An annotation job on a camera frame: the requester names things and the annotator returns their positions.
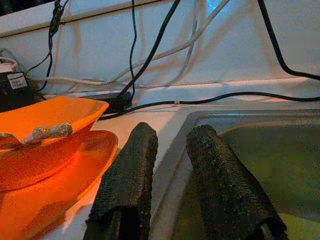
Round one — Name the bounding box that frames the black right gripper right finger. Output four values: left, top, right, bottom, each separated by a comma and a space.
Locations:
185, 124, 288, 240

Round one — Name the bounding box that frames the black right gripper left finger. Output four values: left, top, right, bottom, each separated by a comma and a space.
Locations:
83, 121, 159, 240

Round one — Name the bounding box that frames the orange plastic bowl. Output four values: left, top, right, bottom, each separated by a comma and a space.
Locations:
0, 96, 111, 192

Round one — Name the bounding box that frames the stainless steel sink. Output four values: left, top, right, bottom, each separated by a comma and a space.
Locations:
149, 108, 320, 240

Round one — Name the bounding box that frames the black power adapter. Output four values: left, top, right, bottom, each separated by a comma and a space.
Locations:
79, 90, 133, 114

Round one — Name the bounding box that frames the metal fork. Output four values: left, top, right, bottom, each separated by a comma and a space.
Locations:
0, 122, 74, 148

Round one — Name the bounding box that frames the orange plastic plate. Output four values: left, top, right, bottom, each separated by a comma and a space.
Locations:
0, 129, 119, 240

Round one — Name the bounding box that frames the black power strip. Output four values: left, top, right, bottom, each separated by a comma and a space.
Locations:
0, 71, 41, 112

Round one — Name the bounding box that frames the white power plug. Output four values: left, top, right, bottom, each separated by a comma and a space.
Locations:
0, 48, 20, 73

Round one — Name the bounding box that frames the thin black cable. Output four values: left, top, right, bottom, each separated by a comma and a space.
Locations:
128, 0, 138, 98
26, 0, 71, 92

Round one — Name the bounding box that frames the white cable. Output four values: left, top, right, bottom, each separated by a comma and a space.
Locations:
139, 3, 201, 88
32, 0, 232, 87

